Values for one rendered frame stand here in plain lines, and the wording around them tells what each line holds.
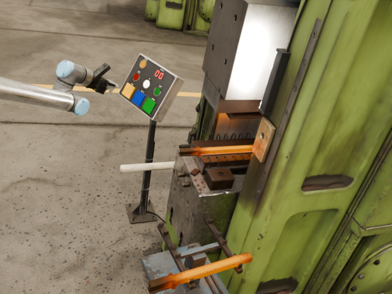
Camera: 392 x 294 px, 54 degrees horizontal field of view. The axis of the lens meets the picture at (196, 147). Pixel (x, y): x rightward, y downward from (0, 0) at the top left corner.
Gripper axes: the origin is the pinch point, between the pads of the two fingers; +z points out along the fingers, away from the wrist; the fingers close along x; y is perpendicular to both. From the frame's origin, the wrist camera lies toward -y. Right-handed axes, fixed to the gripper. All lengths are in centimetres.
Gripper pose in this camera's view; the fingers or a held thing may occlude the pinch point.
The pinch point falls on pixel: (116, 84)
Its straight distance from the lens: 225.5
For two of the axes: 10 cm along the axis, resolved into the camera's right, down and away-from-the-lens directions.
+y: -5.0, 8.5, 1.8
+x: 6.8, 5.1, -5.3
